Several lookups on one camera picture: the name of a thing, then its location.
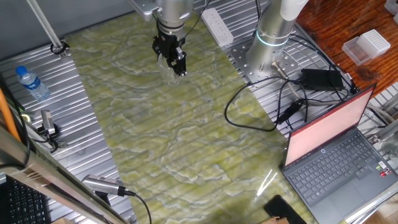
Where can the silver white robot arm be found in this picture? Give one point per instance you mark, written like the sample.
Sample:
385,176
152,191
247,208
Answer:
270,25

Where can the small silver camera on stand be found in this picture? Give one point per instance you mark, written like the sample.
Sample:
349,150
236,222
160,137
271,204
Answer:
47,121

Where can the black smartphone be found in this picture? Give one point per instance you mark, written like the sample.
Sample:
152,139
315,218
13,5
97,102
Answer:
281,210

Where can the aluminium frame beam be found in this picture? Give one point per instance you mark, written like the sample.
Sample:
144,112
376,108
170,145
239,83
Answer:
46,179

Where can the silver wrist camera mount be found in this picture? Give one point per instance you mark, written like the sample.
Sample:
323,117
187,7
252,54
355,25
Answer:
143,9

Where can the grey laptop with pink screen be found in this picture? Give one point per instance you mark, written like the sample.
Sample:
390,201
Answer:
329,168

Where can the green marble pattern mat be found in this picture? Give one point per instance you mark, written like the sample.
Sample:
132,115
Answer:
171,140

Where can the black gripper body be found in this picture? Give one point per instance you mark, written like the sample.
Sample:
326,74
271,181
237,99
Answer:
170,43

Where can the long silver camera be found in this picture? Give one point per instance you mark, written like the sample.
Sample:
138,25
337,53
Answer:
102,184

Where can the black power adapter brick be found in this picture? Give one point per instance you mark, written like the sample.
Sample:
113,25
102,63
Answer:
321,79

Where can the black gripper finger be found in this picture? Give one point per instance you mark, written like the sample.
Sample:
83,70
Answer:
157,46
181,63

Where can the clear box with white grid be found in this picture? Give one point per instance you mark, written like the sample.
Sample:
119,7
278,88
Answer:
373,42

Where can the clear water bottle blue cap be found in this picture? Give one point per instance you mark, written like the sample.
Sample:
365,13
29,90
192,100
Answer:
32,84

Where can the black keyboard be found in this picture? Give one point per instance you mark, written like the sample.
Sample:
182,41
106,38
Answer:
25,205

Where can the slanted aluminium pole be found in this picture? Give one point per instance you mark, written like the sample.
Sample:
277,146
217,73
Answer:
43,25

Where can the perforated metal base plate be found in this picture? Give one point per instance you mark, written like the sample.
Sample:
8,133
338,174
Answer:
245,59

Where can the white power strip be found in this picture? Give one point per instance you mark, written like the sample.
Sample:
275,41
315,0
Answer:
217,28

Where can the orange pole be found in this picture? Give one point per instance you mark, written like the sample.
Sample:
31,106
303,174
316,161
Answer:
6,115

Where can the clear plastic container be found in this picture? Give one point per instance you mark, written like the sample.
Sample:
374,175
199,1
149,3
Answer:
392,6

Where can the tan cardboard piece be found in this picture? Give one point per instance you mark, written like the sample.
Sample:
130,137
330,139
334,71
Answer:
273,221

